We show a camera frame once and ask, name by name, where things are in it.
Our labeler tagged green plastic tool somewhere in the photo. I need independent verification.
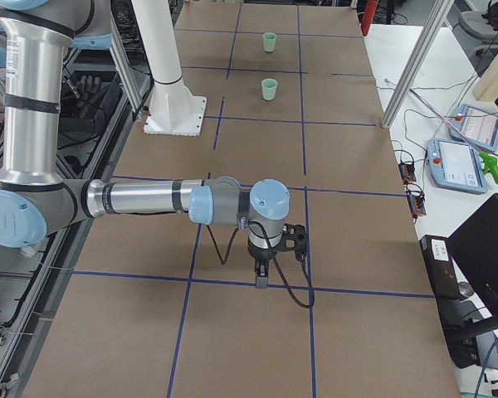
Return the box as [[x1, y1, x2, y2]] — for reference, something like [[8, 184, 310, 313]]
[[479, 151, 498, 185]]

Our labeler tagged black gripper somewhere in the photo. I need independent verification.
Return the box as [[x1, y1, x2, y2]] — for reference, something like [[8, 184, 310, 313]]
[[247, 242, 276, 289]]

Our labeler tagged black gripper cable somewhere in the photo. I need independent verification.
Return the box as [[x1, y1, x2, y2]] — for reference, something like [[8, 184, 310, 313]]
[[205, 215, 316, 308]]

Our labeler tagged left aluminium frame post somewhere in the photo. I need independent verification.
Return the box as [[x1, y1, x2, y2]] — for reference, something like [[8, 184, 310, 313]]
[[110, 31, 142, 113]]

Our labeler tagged mint green cup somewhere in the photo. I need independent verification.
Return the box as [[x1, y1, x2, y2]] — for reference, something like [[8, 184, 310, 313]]
[[261, 78, 278, 101], [262, 32, 277, 53]]

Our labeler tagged near blue teach pendant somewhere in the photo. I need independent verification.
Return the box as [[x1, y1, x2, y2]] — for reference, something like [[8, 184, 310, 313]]
[[427, 138, 488, 194]]

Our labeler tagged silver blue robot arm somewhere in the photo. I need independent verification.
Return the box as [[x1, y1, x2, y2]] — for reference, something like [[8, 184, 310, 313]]
[[0, 1, 290, 289]]

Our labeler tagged blue teach pendant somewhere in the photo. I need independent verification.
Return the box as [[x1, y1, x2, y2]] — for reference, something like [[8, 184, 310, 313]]
[[448, 104, 498, 153], [427, 138, 488, 194]]

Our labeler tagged grey office chair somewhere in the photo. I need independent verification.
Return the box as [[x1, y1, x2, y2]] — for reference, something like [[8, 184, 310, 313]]
[[457, 1, 498, 57]]

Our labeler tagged far blue teach pendant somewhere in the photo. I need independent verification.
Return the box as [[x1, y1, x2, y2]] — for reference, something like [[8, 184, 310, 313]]
[[448, 104, 498, 153]]

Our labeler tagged near orange circuit board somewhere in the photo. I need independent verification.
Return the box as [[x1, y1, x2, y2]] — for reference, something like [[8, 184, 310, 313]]
[[406, 184, 427, 220]]

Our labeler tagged metal rod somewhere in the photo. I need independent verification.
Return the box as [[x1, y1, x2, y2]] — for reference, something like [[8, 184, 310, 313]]
[[408, 88, 483, 155]]

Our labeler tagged aluminium frame post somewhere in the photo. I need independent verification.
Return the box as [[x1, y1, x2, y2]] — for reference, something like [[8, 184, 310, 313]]
[[110, 31, 142, 113], [381, 0, 454, 129]]

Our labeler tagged black desktop box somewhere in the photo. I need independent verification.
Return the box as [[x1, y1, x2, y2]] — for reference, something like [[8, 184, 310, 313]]
[[419, 235, 498, 370]]

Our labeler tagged red fire extinguisher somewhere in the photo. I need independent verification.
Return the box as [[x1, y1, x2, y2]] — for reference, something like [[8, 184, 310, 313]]
[[360, 0, 378, 36]]

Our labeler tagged far orange circuit board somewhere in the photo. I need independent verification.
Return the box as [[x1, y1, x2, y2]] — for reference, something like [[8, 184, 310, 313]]
[[398, 149, 417, 184]]

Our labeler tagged black computer monitor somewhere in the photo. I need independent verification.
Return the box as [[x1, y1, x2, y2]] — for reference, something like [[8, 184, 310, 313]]
[[445, 193, 498, 343]]

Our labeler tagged orange circuit board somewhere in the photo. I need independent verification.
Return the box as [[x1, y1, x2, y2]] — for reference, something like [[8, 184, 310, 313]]
[[406, 184, 427, 220], [398, 149, 417, 184]]

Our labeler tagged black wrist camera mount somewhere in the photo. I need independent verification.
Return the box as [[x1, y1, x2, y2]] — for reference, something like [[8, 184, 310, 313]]
[[276, 224, 309, 261]]

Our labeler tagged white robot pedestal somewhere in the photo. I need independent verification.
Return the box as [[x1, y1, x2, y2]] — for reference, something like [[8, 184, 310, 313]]
[[132, 0, 207, 136]]

